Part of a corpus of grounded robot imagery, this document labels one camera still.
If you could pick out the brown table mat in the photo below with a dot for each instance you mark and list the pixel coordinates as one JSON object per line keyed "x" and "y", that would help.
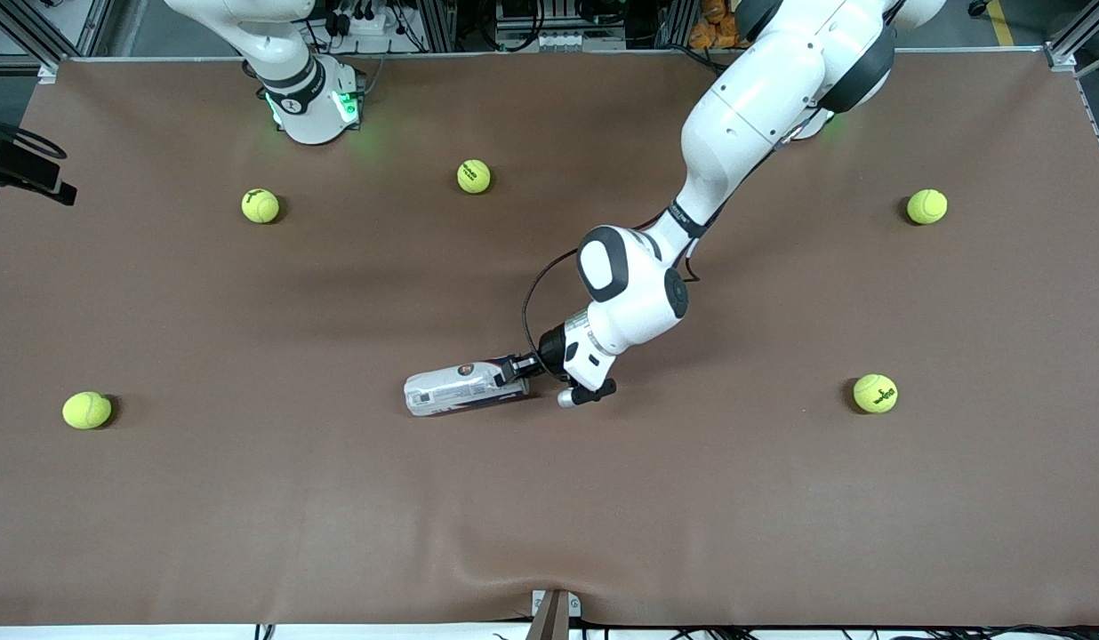
{"x": 549, "y": 498}

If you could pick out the white terminal block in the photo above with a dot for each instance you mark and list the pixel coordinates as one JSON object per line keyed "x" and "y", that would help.
{"x": 558, "y": 41}

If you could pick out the yellow tennis ball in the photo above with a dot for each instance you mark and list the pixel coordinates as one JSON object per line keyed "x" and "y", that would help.
{"x": 260, "y": 205}
{"x": 926, "y": 206}
{"x": 474, "y": 176}
{"x": 87, "y": 410}
{"x": 875, "y": 393}

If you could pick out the white power strip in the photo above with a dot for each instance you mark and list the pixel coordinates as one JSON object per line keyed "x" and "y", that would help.
{"x": 358, "y": 22}

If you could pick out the metal table clamp bracket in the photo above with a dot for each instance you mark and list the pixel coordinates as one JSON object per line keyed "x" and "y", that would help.
{"x": 554, "y": 618}

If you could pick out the orange mesh bag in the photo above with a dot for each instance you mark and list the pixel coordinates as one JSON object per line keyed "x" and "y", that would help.
{"x": 709, "y": 31}

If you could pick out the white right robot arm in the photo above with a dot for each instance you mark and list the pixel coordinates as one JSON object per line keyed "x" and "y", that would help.
{"x": 309, "y": 107}

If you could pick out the aluminium frame profile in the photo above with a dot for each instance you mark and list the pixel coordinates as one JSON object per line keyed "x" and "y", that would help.
{"x": 1078, "y": 36}
{"x": 34, "y": 36}

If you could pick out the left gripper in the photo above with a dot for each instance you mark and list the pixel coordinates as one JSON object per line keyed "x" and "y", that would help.
{"x": 550, "y": 348}

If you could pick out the clear tennis ball can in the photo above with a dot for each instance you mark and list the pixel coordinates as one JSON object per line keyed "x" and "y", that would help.
{"x": 452, "y": 389}

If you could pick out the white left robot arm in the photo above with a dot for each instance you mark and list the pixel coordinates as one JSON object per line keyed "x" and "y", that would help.
{"x": 754, "y": 98}

